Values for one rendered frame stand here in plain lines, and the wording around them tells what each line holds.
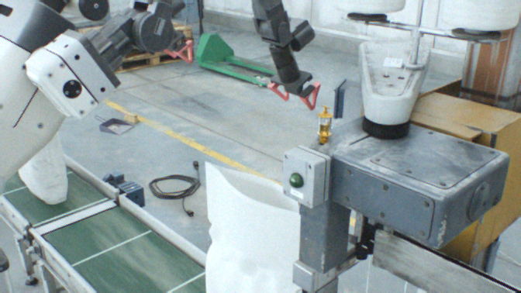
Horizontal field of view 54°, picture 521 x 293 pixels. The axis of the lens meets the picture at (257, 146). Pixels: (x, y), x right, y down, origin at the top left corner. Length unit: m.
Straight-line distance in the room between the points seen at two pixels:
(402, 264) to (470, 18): 0.51
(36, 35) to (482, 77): 0.97
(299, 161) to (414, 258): 0.34
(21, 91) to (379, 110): 0.70
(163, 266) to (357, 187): 1.45
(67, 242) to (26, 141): 1.37
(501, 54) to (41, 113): 1.00
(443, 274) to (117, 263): 1.53
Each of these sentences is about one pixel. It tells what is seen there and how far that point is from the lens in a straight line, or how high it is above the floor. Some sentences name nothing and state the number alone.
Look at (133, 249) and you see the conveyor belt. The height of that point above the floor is 0.38.
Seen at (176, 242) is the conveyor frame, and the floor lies 0.39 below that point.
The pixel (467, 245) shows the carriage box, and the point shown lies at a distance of 1.20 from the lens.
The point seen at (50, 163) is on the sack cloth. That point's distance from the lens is 2.77.
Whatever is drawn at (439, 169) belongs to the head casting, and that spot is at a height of 1.34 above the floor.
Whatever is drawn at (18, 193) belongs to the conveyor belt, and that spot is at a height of 0.38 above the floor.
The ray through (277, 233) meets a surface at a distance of 1.34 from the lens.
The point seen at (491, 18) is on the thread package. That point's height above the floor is 1.55.
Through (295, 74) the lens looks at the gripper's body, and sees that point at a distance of 1.33.
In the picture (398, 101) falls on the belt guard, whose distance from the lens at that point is 0.97.
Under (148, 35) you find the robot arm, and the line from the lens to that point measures 1.03.
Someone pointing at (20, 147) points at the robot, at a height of 1.28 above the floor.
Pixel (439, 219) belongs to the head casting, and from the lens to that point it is 0.85.
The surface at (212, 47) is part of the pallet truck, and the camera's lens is 6.60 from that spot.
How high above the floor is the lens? 1.72
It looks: 24 degrees down
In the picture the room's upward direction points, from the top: straight up
